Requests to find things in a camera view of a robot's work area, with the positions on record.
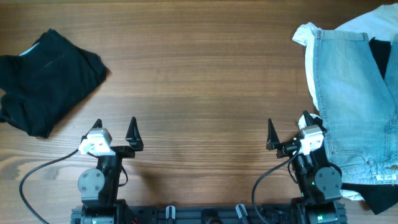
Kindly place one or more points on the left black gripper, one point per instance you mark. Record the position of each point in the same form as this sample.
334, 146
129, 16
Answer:
135, 141

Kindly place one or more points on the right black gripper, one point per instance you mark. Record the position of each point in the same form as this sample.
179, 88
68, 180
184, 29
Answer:
272, 143

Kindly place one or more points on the light blue denim shorts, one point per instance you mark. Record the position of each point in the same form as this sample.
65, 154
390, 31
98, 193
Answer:
358, 106

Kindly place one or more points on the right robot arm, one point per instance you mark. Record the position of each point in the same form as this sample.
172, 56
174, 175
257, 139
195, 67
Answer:
319, 181

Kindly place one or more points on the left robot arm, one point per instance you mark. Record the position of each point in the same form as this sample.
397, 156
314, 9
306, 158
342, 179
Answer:
99, 186

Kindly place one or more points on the folded black garment left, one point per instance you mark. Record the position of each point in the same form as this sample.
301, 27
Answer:
45, 82

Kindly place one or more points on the black t-shirt with logo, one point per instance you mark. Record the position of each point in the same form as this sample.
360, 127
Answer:
379, 198

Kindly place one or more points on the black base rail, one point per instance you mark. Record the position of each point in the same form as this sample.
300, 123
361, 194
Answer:
205, 214

